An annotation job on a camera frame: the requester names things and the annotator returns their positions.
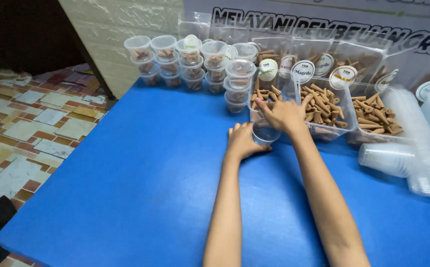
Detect person's right hand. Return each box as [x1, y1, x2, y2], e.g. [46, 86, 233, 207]
[254, 93, 314, 136]

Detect row of labelled clear bags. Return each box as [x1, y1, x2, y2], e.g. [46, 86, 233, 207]
[177, 10, 430, 98]

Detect person's left hand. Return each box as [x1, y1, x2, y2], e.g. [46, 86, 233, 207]
[225, 122, 273, 161]

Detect heap of brown incense cones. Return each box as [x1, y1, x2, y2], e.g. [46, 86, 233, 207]
[250, 78, 298, 112]
[351, 92, 406, 136]
[300, 83, 349, 130]

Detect small clear plastic cup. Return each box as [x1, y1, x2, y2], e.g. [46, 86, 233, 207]
[252, 119, 282, 146]

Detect clear plastic tray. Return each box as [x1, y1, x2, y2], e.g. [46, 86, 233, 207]
[347, 82, 418, 147]
[292, 75, 359, 142]
[247, 68, 302, 124]

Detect white banner with black lettering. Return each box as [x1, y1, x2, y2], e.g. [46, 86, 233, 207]
[183, 0, 430, 57]

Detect stacks of filled lidded cups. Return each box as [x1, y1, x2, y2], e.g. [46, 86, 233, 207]
[123, 34, 259, 114]

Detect short sleeve of nested cups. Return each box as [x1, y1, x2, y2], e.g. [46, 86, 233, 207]
[358, 142, 422, 179]

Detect long sleeve of nested cups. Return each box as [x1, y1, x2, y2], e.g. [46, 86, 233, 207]
[381, 87, 430, 198]

